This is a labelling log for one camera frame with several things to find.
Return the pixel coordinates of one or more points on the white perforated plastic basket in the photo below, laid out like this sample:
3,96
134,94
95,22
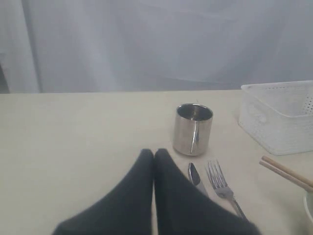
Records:
279,116

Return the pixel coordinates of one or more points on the beige ceramic bowl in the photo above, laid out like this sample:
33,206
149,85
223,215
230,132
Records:
308,205

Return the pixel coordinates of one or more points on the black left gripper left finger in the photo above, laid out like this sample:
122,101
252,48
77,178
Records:
126,210

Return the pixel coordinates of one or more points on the shiny steel cup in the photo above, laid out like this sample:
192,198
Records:
192,129

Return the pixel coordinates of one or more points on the brown wooden chopstick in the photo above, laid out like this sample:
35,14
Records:
287,176
286,170

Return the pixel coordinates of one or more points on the silver fork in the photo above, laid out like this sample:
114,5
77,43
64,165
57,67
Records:
220,186

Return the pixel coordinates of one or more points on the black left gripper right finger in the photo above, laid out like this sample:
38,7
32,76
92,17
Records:
183,210

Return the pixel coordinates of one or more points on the silver table knife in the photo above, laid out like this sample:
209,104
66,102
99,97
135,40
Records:
195,179

